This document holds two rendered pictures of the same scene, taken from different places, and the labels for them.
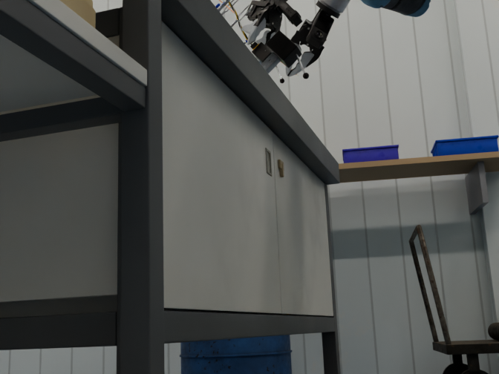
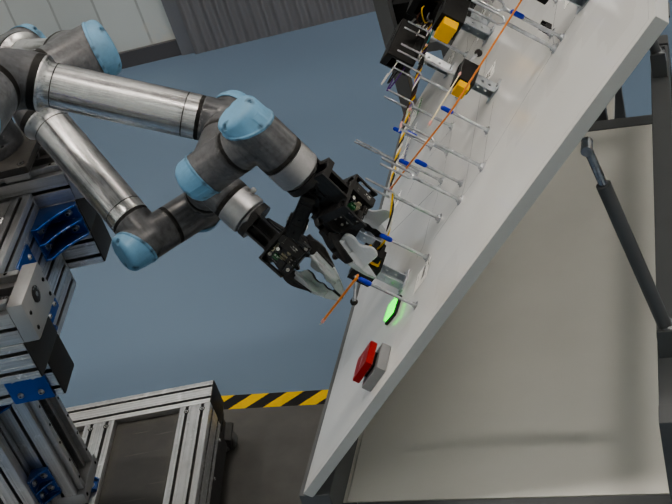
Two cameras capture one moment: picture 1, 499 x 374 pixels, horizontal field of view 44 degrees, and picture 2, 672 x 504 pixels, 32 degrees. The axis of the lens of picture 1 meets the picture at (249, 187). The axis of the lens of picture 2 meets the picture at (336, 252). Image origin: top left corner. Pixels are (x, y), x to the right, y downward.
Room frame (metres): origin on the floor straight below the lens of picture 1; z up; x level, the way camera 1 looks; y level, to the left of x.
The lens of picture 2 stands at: (3.26, 0.01, 2.29)
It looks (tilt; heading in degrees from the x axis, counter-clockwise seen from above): 34 degrees down; 184
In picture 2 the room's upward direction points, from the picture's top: 18 degrees counter-clockwise
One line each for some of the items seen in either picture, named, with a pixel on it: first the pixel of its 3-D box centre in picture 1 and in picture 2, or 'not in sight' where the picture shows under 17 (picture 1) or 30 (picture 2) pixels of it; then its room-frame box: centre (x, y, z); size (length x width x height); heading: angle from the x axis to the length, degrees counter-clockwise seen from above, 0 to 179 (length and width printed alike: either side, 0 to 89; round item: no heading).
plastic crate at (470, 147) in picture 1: (464, 152); not in sight; (3.26, -1.18, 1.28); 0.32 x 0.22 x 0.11; 82
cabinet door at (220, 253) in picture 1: (228, 195); not in sight; (1.04, 0.04, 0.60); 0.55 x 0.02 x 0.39; 162
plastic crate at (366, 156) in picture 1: (370, 159); not in sight; (3.33, -0.68, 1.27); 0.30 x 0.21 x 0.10; 82
